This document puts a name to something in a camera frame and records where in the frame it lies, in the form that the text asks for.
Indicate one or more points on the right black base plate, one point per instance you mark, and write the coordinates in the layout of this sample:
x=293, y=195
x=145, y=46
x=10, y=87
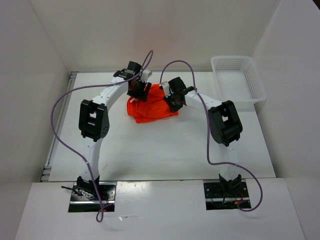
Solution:
x=216, y=199

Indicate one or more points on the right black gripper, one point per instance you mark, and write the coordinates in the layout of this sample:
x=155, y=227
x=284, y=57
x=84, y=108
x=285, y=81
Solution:
x=172, y=108

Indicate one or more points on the white plastic basket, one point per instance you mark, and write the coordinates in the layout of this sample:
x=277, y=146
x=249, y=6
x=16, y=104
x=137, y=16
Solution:
x=237, y=79

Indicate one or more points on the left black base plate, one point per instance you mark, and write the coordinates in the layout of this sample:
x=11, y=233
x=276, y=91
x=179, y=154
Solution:
x=82, y=202

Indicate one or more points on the orange shorts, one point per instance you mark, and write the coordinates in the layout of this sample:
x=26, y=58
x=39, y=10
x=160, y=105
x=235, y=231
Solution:
x=155, y=108

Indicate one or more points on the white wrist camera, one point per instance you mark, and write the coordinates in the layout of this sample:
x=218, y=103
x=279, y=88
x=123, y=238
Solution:
x=166, y=88
x=145, y=75

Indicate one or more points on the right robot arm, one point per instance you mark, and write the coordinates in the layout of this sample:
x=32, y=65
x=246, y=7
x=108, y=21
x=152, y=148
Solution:
x=223, y=124

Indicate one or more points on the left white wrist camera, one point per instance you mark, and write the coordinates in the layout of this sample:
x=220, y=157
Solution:
x=145, y=75

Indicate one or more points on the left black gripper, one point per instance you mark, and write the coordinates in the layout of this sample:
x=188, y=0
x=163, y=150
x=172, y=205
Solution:
x=142, y=94

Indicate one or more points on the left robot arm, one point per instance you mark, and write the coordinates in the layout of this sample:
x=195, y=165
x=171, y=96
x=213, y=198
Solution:
x=94, y=122

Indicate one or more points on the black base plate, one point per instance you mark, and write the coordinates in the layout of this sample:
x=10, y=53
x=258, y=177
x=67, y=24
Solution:
x=82, y=202
x=216, y=199

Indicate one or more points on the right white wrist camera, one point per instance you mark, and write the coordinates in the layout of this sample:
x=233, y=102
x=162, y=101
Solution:
x=166, y=88

